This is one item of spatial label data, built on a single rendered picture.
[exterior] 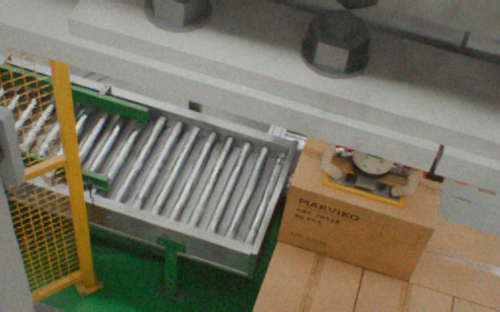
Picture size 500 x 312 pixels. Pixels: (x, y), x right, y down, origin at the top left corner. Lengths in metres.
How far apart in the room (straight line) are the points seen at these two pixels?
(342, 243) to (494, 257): 0.74
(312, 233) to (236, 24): 2.96
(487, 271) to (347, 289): 0.66
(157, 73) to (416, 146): 0.10
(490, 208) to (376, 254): 1.37
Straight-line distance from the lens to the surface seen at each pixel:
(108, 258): 3.90
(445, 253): 3.50
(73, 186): 3.13
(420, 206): 3.09
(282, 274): 3.25
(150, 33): 0.27
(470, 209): 4.42
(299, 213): 3.14
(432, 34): 0.30
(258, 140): 3.64
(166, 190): 3.46
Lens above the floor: 3.30
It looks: 50 degrees down
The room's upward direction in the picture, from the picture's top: 9 degrees clockwise
